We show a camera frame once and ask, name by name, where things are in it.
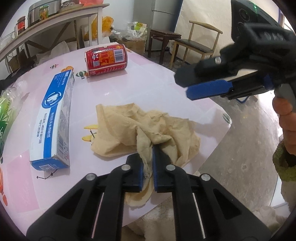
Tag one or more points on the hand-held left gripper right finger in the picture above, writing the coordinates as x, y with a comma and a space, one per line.
155, 176

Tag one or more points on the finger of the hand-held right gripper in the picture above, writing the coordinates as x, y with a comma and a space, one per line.
201, 71
208, 89

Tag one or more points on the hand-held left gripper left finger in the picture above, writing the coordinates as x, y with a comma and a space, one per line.
140, 178

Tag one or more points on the beige cloth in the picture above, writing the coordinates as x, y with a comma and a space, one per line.
120, 129

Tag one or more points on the red drink can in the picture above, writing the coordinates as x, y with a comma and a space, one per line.
106, 59

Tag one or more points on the blue toothpaste box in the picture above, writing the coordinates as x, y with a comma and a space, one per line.
53, 120

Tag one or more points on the green plastic bottle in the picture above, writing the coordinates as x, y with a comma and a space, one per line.
9, 109

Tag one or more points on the person's right forearm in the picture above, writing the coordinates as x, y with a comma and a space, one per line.
286, 171

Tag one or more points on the person's right hand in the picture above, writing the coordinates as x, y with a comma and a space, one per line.
288, 134

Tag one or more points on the wooden chair with dark seat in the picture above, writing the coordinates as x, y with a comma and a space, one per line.
194, 45

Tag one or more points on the person's white fleece robe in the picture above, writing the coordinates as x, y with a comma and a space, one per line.
148, 222

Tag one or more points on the dark wooden stool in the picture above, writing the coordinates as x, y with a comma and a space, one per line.
164, 34

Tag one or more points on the beige mattress with blue edge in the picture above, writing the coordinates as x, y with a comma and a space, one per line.
208, 16

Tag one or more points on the grey refrigerator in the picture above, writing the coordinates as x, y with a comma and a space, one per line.
164, 14

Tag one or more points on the large cardboard box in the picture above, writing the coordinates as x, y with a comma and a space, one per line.
136, 46

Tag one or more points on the white and green bag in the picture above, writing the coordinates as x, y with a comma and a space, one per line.
138, 29

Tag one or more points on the clear plastic wrapping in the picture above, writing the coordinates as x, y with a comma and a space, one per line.
120, 34

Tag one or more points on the yellow plastic bag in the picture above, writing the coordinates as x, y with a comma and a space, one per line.
104, 25

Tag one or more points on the red plastic bag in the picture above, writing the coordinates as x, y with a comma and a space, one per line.
90, 2

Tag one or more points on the white cloth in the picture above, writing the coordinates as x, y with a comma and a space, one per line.
55, 51

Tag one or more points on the white side table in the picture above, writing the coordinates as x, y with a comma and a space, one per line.
57, 20

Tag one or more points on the steel rice cooker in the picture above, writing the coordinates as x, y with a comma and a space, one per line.
54, 8

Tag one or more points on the black cloth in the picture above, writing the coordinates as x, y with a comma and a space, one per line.
9, 78

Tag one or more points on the glass pickle jar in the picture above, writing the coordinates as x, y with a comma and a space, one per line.
44, 13

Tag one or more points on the small brown box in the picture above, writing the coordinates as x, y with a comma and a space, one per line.
18, 61

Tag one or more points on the dark sauce jar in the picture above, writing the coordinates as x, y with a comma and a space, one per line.
20, 24

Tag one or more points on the clear glass container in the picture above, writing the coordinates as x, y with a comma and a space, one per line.
7, 39

